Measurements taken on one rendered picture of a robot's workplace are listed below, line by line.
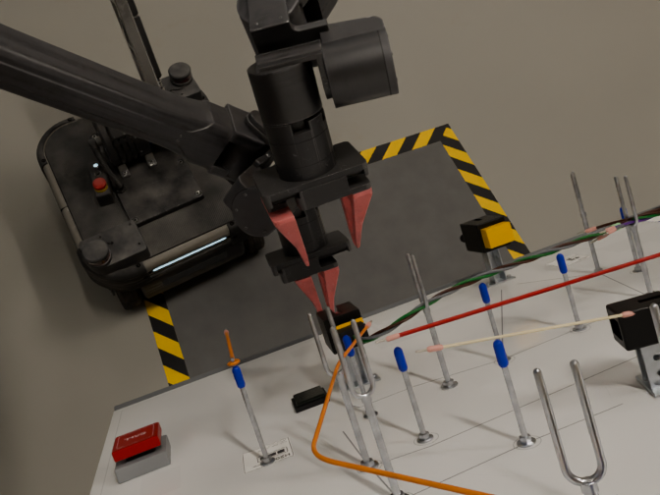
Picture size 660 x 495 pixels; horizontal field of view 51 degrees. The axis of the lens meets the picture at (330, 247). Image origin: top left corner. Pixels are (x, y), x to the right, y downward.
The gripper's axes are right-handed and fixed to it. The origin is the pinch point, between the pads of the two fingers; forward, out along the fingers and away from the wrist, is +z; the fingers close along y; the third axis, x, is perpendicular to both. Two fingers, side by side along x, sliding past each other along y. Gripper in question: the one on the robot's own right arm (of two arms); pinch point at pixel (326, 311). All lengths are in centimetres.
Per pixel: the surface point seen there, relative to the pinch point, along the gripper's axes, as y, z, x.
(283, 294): 1, 36, 114
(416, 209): 51, 28, 126
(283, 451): -10.4, 2.8, -23.3
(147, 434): -23.6, 1.0, -13.5
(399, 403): 2.1, 3.1, -22.1
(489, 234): 26.4, -0.5, 6.0
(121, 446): -26.5, 0.9, -14.2
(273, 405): -10.1, 5.3, -8.8
